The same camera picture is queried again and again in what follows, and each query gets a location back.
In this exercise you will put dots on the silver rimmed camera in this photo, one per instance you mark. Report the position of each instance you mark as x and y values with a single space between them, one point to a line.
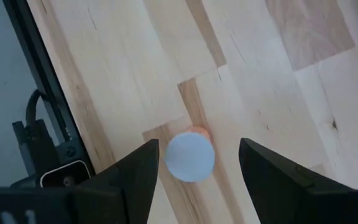
64 174

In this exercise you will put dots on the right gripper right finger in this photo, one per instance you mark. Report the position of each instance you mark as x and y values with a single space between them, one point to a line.
275 193

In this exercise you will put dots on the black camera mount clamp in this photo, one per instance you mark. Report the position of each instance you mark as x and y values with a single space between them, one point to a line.
36 140

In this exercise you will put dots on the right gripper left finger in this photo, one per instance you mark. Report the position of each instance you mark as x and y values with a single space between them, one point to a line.
138 186

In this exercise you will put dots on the pink liquid bottle white cap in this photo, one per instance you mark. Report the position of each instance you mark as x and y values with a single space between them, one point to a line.
190 157

